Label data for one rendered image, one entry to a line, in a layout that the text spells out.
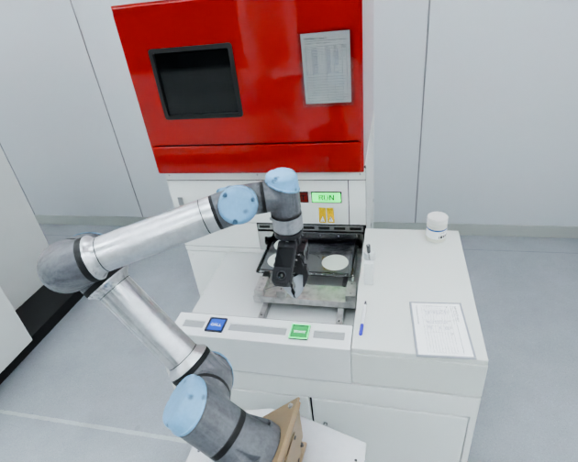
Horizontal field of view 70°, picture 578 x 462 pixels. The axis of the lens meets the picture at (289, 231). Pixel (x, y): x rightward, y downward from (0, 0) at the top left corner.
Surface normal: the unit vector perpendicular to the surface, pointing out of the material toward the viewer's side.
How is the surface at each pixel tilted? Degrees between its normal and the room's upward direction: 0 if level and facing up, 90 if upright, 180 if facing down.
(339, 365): 90
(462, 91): 90
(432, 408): 90
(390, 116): 90
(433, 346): 0
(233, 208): 66
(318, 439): 0
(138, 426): 0
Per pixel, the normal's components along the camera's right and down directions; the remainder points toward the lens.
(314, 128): -0.21, 0.54
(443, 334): -0.11, -0.85
